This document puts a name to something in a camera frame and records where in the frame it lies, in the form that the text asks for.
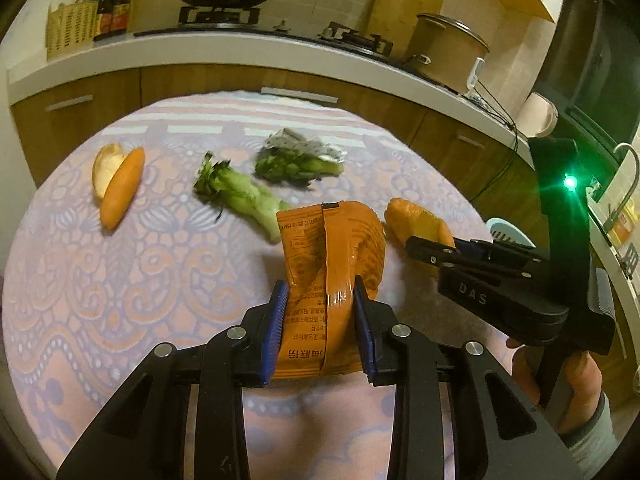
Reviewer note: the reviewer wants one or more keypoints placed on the dark window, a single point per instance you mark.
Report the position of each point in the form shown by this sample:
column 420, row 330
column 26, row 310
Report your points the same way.
column 590, row 60

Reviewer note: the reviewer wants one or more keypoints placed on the leafy green vegetable scrap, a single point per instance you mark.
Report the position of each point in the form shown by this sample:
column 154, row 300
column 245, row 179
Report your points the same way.
column 285, row 167

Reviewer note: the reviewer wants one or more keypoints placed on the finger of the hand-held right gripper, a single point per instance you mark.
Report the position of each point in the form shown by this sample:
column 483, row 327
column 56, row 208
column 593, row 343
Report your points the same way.
column 505, row 252
column 450, row 260

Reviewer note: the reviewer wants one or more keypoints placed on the light blue perforated basket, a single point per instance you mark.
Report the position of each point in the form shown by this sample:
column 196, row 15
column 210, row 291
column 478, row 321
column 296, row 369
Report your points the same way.
column 502, row 227

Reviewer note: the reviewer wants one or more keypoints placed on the brown rice cooker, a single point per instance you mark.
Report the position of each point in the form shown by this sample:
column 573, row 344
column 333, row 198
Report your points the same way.
column 440, row 55

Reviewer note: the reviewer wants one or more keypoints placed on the orange carrot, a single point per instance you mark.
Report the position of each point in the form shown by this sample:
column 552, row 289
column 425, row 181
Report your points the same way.
column 122, row 190

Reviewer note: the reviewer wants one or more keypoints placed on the orange snack packet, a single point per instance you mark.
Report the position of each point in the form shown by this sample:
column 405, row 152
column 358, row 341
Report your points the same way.
column 320, row 260

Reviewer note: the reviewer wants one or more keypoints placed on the yellow detergent bottle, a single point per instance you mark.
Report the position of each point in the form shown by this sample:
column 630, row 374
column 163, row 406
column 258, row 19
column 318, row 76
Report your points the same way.
column 622, row 225

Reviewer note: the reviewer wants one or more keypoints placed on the pale green vegetable stem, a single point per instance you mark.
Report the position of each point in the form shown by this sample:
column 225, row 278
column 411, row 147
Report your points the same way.
column 245, row 197

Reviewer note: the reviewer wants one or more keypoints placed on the metal kitchen faucet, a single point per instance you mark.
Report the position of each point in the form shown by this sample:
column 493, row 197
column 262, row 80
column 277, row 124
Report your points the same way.
column 631, row 160

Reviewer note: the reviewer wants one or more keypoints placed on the black gas cooktop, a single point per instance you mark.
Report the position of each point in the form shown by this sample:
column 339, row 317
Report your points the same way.
column 220, row 15

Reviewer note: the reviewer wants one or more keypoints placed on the wooden cutting board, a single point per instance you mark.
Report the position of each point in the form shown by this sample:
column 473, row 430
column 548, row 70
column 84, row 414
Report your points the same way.
column 400, row 5

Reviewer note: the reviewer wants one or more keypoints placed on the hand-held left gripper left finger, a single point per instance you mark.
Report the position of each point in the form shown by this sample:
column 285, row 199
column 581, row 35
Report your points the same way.
column 272, row 335

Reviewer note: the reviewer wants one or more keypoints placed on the white plug-in timer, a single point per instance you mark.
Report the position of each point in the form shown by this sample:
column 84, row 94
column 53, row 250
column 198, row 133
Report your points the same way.
column 477, row 72

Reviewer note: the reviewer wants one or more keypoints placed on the pink floral tablecloth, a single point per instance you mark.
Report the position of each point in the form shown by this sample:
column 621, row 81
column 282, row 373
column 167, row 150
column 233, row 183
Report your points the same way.
column 150, row 270

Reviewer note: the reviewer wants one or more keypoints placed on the metal perforated holder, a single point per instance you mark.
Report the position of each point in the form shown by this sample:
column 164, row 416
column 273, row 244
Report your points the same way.
column 632, row 260

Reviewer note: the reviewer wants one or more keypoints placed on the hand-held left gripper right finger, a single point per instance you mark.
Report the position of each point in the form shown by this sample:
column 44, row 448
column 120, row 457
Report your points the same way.
column 362, row 335

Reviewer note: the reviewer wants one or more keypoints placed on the person's right hand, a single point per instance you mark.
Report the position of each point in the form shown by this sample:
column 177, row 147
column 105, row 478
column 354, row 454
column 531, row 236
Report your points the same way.
column 580, row 390

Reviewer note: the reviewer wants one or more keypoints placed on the white electric kettle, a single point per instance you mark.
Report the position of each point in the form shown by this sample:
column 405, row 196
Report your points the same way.
column 537, row 112

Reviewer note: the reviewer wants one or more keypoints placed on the yellow plastic basket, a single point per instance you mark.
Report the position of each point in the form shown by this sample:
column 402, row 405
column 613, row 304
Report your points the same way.
column 70, row 27

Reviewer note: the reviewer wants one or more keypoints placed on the dark sauce bottle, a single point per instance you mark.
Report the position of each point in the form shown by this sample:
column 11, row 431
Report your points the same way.
column 104, row 10
column 122, row 7

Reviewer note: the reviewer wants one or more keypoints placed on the person's right forearm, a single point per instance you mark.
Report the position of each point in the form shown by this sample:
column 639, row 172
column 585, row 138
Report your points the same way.
column 595, row 435

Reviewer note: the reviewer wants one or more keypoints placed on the orange bread piece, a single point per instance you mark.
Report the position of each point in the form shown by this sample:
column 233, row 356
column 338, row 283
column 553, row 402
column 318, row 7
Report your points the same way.
column 415, row 220

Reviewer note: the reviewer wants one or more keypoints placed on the crumpled white wrapper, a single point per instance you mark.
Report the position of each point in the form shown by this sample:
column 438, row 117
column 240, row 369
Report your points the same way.
column 300, row 145

